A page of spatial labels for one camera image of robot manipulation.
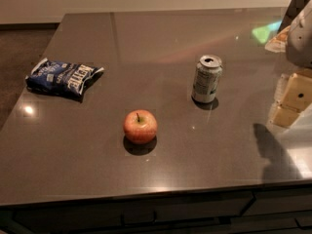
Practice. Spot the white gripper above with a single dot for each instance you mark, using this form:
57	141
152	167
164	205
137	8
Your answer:
300	39

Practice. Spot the silver 7up soda can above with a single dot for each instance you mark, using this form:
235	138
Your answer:
207	74

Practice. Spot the dark right cabinet drawer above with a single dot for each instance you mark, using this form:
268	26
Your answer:
281	201

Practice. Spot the dark cabinet drawer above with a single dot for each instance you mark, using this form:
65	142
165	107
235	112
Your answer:
281	201
143	212

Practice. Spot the dark cabinet drawer front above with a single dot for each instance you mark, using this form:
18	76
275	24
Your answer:
143	212

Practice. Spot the red apple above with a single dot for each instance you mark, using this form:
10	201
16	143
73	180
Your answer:
140	126

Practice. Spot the blue kettle chip bag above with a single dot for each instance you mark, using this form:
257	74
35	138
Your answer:
60	78

